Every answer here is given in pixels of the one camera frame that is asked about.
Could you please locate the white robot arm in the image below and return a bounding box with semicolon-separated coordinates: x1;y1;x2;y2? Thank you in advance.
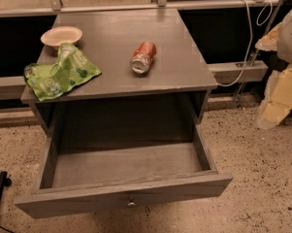
255;10;292;129

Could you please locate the white paper bowl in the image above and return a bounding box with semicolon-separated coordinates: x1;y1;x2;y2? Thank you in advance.
41;26;82;50

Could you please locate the grey metal rail frame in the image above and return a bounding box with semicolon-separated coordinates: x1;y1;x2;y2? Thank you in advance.
0;0;281;102

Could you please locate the green chip bag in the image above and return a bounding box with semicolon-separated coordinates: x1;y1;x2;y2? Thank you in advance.
23;43;102;101

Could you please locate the metal drawer knob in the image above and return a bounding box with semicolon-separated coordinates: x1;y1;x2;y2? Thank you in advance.
127;197;137;208

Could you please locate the white cable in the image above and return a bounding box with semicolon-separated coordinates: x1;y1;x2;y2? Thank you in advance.
214;0;274;88

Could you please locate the red coke can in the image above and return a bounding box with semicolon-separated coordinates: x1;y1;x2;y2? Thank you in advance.
130;41;156;75

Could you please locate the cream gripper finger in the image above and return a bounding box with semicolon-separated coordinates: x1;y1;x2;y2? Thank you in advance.
255;22;282;51
257;64;292;129

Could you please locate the thin metal rod stand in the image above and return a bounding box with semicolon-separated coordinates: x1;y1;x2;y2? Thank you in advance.
231;0;284;109

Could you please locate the grey wooden cabinet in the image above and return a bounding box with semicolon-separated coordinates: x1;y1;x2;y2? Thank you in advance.
20;7;219;138

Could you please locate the open grey top drawer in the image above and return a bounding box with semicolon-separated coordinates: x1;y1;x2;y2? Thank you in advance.
15;125;232;218

